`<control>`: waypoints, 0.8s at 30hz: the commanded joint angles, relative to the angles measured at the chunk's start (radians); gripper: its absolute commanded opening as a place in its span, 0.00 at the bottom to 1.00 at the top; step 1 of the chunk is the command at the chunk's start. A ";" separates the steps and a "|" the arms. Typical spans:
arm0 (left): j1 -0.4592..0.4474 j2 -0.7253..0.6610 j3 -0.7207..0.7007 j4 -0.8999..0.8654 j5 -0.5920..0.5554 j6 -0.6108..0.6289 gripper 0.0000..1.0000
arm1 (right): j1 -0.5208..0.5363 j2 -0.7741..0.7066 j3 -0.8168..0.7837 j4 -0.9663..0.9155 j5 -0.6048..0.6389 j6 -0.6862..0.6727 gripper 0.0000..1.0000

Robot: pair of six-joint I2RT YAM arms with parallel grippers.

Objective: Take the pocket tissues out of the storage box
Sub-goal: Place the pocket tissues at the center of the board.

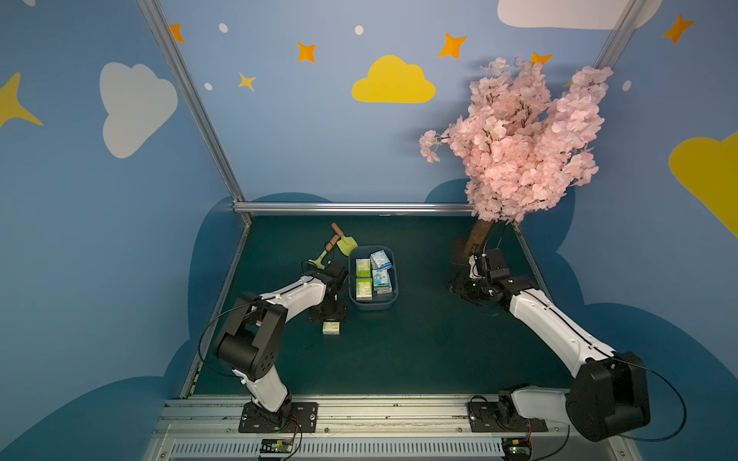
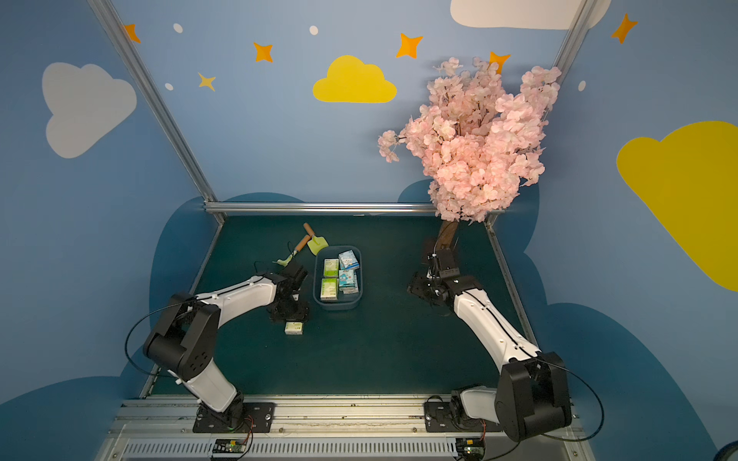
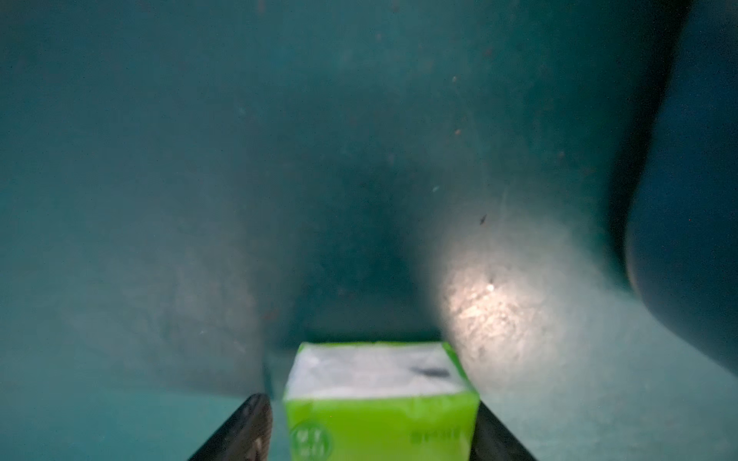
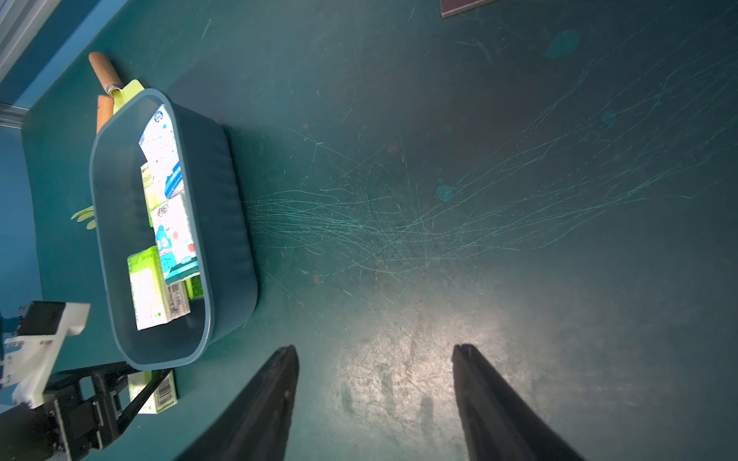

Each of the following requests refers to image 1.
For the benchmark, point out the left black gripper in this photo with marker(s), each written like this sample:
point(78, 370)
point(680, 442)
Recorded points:
point(328, 311)

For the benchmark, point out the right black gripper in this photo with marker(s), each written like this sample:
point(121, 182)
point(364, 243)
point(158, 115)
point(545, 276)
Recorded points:
point(470, 290)

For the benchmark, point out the green pocket tissue pack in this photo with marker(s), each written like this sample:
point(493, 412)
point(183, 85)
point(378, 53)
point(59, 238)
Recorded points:
point(331, 328)

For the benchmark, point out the blue plastic storage box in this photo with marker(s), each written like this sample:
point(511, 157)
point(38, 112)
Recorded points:
point(379, 302)

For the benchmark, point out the blue pocket tissue pack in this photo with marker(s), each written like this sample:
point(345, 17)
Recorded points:
point(380, 260)

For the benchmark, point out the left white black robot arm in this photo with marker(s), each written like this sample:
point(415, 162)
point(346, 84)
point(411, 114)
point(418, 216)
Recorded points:
point(252, 334)

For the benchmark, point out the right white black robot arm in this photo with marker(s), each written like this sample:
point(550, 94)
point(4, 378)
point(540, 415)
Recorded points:
point(610, 393)

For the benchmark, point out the green toy rake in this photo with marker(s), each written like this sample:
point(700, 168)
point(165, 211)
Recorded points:
point(319, 263)

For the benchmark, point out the green toy shovel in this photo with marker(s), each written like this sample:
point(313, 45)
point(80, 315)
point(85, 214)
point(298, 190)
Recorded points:
point(346, 244)

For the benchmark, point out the pink cherry blossom tree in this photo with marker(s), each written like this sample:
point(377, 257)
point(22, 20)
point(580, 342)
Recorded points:
point(521, 148)

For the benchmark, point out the left green circuit board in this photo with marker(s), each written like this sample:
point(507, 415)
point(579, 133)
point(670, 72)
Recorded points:
point(275, 448)

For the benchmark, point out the green circuit board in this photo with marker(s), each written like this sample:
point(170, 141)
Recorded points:
point(275, 448)
point(516, 449)

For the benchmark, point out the right green circuit board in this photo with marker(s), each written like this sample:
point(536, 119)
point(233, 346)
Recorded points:
point(516, 449)

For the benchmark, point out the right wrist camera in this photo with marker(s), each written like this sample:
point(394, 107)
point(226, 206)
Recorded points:
point(488, 265)

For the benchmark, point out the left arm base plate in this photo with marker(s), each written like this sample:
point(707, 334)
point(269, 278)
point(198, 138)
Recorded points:
point(291, 417)

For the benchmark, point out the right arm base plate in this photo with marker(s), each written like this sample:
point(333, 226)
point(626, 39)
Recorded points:
point(487, 417)

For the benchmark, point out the aluminium rail frame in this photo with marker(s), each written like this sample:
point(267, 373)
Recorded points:
point(365, 427)

